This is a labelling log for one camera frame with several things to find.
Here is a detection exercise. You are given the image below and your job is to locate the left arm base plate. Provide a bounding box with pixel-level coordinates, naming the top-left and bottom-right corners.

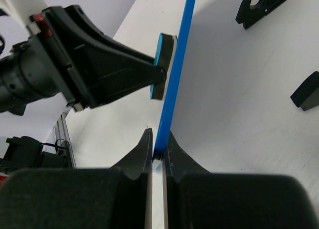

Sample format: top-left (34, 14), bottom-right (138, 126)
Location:
top-left (0, 136), bottom-right (70, 175)

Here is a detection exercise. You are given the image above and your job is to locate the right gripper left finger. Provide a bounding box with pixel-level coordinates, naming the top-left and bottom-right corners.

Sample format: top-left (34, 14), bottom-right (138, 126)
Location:
top-left (0, 129), bottom-right (153, 229)

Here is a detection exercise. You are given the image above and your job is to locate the blue-framed whiteboard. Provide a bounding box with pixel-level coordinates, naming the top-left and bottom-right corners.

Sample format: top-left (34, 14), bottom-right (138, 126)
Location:
top-left (151, 0), bottom-right (319, 229)

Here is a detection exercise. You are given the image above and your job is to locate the wire whiteboard stand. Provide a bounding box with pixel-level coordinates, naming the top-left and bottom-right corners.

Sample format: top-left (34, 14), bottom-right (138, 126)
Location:
top-left (235, 0), bottom-right (319, 111)

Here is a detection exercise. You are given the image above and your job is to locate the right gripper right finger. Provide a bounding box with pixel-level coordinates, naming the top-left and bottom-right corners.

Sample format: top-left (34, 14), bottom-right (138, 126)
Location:
top-left (163, 135), bottom-right (319, 229)

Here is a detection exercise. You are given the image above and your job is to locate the blue heart-shaped eraser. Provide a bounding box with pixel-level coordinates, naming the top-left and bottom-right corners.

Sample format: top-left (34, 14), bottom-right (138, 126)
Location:
top-left (150, 33), bottom-right (177, 100)

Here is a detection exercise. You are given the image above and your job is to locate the aluminium front rail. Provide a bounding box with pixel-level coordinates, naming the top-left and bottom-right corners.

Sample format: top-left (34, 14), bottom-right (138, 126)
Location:
top-left (54, 112), bottom-right (76, 169)

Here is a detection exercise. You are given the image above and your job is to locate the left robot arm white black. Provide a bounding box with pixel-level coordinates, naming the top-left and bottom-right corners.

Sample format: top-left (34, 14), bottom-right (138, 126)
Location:
top-left (0, 0), bottom-right (168, 116)

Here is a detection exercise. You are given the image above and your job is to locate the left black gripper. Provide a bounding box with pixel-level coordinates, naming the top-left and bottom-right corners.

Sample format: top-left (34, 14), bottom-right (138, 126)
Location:
top-left (27, 5), bottom-right (166, 111)

